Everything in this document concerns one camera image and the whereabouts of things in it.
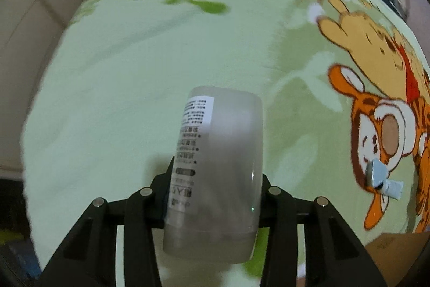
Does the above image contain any translucent plastic container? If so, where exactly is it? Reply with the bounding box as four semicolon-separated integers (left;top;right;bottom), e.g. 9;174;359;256
163;86;263;264

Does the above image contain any brown cardboard box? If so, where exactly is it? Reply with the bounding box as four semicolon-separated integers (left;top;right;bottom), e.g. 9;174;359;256
365;232;429;286

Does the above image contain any Winnie the Pooh blanket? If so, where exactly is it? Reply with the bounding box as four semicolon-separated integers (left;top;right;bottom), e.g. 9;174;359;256
22;0;429;286

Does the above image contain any white wardrobe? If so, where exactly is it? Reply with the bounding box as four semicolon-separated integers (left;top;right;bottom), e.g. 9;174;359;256
1;0;83;176

